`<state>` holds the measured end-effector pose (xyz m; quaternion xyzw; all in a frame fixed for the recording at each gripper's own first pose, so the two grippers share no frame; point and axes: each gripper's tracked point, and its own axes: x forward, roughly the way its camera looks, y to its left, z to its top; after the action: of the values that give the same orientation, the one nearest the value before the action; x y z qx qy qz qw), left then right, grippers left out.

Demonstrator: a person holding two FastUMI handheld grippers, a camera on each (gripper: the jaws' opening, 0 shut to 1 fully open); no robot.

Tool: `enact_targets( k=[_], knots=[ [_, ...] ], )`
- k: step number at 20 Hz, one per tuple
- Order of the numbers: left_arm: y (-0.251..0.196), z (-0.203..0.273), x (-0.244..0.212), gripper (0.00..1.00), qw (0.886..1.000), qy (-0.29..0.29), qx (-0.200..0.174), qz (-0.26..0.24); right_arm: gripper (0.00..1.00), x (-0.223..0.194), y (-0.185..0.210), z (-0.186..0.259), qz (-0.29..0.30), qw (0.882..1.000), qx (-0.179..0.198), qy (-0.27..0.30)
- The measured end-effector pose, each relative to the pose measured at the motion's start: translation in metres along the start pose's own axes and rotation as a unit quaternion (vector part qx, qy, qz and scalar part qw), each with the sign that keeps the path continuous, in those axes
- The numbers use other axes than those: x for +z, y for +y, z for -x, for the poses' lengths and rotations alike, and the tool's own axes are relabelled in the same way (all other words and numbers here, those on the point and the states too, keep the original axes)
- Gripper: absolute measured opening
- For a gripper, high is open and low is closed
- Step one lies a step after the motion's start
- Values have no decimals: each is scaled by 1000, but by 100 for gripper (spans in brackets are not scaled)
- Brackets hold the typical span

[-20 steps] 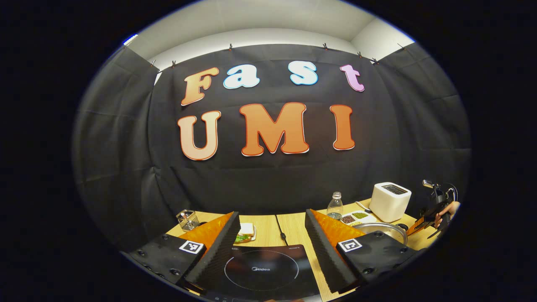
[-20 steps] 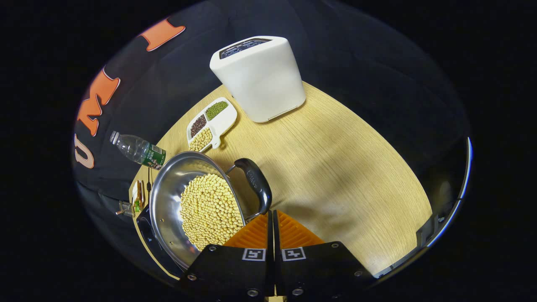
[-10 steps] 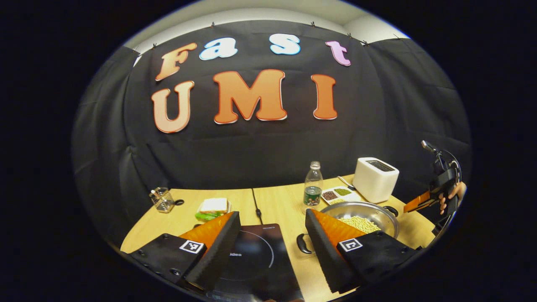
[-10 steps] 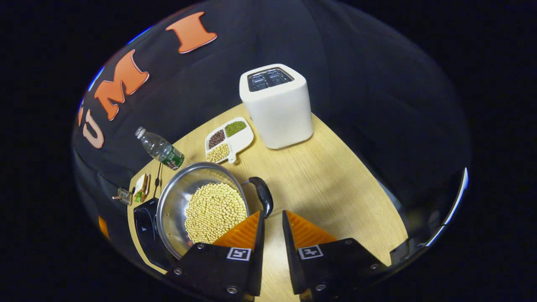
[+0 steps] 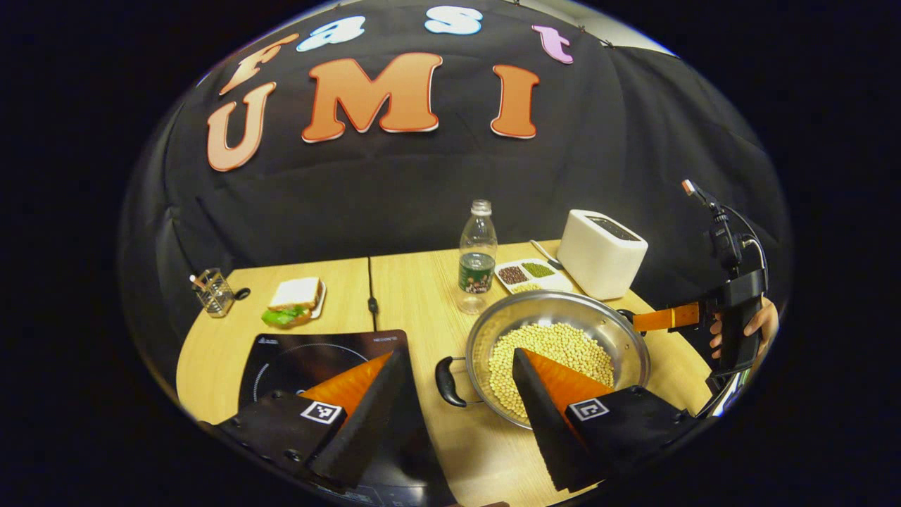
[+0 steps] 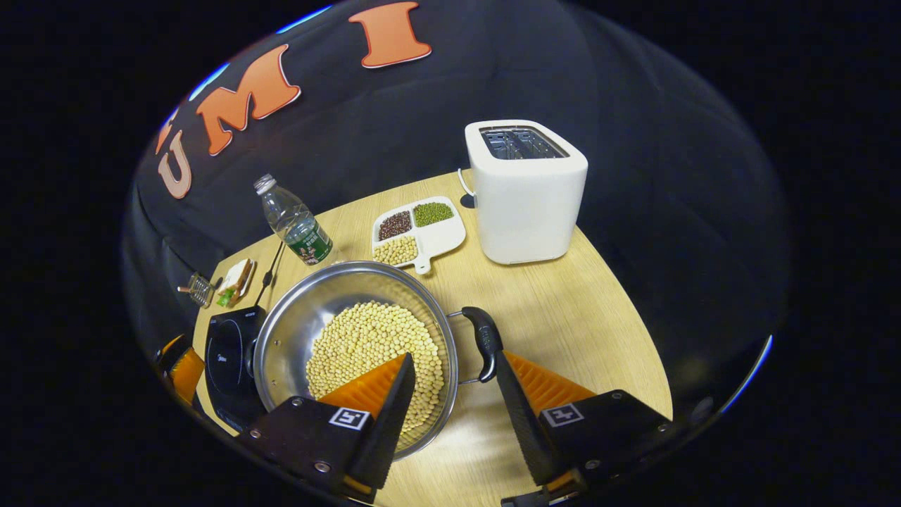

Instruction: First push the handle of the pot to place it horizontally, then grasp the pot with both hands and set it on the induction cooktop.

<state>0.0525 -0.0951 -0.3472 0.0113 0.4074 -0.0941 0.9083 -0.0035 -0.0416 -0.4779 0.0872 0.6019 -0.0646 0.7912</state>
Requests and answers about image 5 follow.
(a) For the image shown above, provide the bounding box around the clear plastic water bottle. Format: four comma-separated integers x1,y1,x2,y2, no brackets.
458,199,498,315

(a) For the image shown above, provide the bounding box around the black induction cooktop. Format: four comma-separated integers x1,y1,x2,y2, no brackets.
238,329,458,507

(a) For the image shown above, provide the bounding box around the clear glass holder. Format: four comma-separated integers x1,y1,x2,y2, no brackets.
189,268,235,318

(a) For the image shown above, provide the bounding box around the white divided bean dish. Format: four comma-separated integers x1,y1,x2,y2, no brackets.
495,258,574,295

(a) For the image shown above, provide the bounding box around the black power cable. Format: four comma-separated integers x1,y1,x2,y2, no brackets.
365,257,382,332

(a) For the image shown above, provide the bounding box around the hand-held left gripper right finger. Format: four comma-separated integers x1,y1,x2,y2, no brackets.
512,347,698,492

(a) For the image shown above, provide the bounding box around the white toaster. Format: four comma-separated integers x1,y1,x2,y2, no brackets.
556,209,649,301

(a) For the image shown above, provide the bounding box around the steel pot with soybeans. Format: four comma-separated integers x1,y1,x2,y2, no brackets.
435,290,652,430

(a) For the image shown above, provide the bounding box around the white toaster cable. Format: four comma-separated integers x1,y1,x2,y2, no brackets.
529,239,564,271

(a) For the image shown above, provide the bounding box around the sandwich on white plate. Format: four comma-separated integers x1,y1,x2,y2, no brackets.
262,277,327,328

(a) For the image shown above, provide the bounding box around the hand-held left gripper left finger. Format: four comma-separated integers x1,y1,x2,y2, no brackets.
201,350,412,490

